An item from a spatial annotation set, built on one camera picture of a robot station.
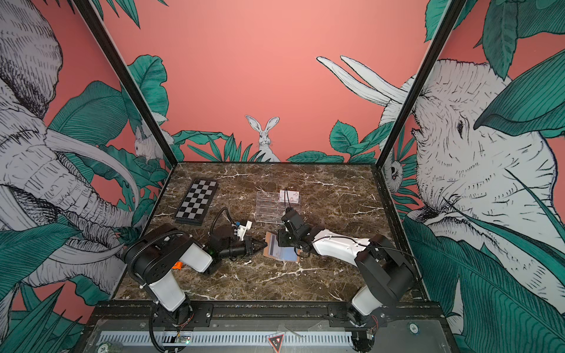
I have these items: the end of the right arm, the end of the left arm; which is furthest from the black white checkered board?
the end of the right arm

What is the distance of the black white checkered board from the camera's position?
3.19 ft

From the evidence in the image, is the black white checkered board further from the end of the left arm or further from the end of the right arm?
the end of the right arm
